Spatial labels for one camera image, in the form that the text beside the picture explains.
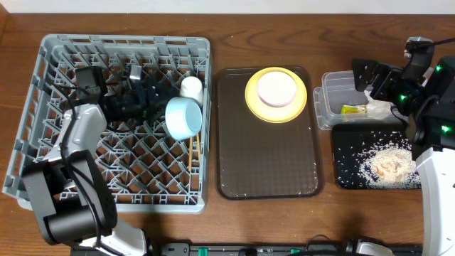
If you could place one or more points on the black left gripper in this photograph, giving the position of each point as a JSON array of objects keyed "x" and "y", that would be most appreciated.
[{"x": 141, "y": 98}]

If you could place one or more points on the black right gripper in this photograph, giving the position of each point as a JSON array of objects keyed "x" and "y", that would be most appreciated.
[{"x": 391, "y": 75}]

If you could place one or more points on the white paper napkin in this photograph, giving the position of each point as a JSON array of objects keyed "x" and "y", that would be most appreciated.
[{"x": 377, "y": 109}]

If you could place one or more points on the yellow green snack wrapper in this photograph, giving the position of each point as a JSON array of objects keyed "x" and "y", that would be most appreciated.
[{"x": 358, "y": 109}]

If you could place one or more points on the light blue bowl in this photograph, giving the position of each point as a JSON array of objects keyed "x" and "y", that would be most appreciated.
[{"x": 183, "y": 118}]

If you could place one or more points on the white cup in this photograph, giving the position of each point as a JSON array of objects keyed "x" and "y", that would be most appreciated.
[{"x": 192, "y": 87}]

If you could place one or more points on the wooden chopstick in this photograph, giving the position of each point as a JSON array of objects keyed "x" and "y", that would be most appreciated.
[
  {"x": 198, "y": 146},
  {"x": 190, "y": 153}
]

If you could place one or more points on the leftover rice with nuts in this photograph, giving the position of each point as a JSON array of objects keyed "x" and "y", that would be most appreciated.
[{"x": 387, "y": 167}]

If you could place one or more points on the pink bowl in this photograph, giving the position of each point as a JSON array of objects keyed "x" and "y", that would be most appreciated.
[{"x": 276, "y": 89}]

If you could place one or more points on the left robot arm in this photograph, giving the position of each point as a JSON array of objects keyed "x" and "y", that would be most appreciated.
[{"x": 68, "y": 194}]

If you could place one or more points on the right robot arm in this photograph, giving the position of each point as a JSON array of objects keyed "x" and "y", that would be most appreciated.
[{"x": 428, "y": 104}]

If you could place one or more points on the black waste tray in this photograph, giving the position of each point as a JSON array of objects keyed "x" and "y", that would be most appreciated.
[{"x": 348, "y": 142}]

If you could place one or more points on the grey plastic dishwasher rack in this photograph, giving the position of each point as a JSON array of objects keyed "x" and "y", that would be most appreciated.
[{"x": 144, "y": 167}]

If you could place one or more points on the clear plastic bin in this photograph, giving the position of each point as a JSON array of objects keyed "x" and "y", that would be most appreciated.
[{"x": 338, "y": 89}]

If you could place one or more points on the yellow plate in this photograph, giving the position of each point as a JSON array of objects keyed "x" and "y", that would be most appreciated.
[{"x": 272, "y": 114}]

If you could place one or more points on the dark brown serving tray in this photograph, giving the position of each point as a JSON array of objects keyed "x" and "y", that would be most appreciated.
[{"x": 258, "y": 159}]

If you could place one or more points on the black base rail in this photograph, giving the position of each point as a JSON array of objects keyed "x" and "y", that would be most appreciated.
[{"x": 318, "y": 245}]

